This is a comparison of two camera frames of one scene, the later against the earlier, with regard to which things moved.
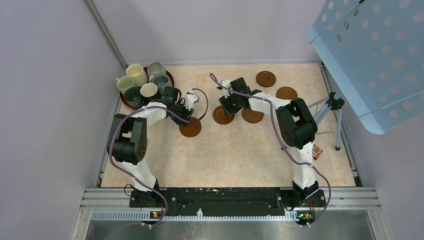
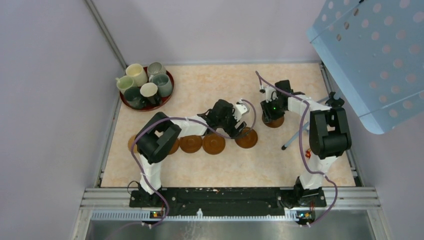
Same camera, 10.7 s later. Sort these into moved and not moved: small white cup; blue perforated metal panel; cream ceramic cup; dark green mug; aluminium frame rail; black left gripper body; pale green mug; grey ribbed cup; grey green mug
Moved: black left gripper body
Not moved: aluminium frame rail; pale green mug; small white cup; grey green mug; cream ceramic cup; grey ribbed cup; dark green mug; blue perforated metal panel
